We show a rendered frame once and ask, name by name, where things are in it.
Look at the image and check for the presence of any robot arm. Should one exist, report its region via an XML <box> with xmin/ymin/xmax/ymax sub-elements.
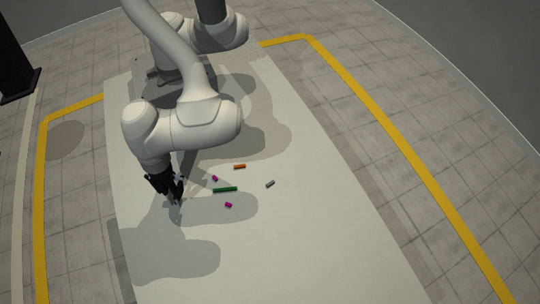
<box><xmin>119</xmin><ymin>0</ymin><xmax>249</xmax><ymax>174</ymax></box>

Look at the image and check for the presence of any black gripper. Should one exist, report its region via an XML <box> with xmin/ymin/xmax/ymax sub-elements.
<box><xmin>144</xmin><ymin>162</ymin><xmax>184</xmax><ymax>208</ymax></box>

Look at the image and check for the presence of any dark green rod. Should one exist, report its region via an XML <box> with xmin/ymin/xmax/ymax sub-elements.
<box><xmin>213</xmin><ymin>186</ymin><xmax>237</xmax><ymax>193</ymax></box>

